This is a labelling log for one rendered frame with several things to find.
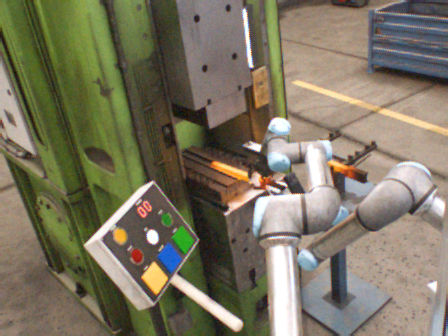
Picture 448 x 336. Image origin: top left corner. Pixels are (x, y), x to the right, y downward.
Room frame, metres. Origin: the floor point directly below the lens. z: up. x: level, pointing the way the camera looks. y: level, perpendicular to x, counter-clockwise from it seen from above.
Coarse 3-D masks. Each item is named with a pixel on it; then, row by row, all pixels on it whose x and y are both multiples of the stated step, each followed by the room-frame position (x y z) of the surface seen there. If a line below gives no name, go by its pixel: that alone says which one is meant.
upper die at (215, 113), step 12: (228, 96) 1.80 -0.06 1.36; (240, 96) 1.83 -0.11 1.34; (180, 108) 1.86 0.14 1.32; (204, 108) 1.73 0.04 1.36; (216, 108) 1.75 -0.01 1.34; (228, 108) 1.79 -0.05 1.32; (240, 108) 1.83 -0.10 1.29; (192, 120) 1.80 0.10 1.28; (204, 120) 1.74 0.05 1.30; (216, 120) 1.75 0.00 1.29
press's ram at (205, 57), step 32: (160, 0) 1.76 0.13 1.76; (192, 0) 1.73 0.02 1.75; (224, 0) 1.82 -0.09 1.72; (160, 32) 1.79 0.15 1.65; (192, 32) 1.72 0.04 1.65; (224, 32) 1.81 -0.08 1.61; (192, 64) 1.71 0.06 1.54; (224, 64) 1.80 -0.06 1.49; (192, 96) 1.70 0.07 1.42; (224, 96) 1.78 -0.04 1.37
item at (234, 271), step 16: (256, 192) 1.78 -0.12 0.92; (192, 208) 1.84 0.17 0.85; (208, 208) 1.74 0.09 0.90; (240, 208) 1.70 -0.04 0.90; (208, 224) 1.78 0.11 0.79; (224, 224) 1.67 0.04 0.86; (240, 224) 1.70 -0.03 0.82; (208, 240) 1.84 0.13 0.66; (224, 240) 1.68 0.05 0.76; (240, 240) 1.69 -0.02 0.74; (256, 240) 1.75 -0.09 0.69; (208, 256) 1.86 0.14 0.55; (224, 256) 1.76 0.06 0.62; (240, 256) 1.68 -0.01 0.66; (256, 256) 1.74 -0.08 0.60; (208, 272) 1.82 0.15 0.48; (224, 272) 1.75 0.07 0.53; (240, 272) 1.67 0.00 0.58; (256, 272) 1.73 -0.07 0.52; (240, 288) 1.66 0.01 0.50
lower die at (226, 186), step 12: (204, 156) 2.02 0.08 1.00; (216, 156) 2.02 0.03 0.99; (192, 168) 1.95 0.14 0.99; (204, 168) 1.93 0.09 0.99; (216, 168) 1.89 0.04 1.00; (240, 168) 1.87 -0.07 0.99; (192, 180) 1.87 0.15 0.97; (204, 180) 1.84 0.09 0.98; (216, 180) 1.81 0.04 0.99; (228, 180) 1.79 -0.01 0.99; (240, 180) 1.80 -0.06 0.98; (204, 192) 1.81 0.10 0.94; (216, 192) 1.74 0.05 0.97; (228, 192) 1.75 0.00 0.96; (240, 192) 1.79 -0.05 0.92
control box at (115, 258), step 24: (144, 192) 1.45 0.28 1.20; (120, 216) 1.32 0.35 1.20; (144, 216) 1.38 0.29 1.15; (96, 240) 1.22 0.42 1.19; (144, 240) 1.31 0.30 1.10; (168, 240) 1.37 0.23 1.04; (120, 264) 1.20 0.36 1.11; (144, 264) 1.24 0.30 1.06; (120, 288) 1.20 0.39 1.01; (144, 288) 1.18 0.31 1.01
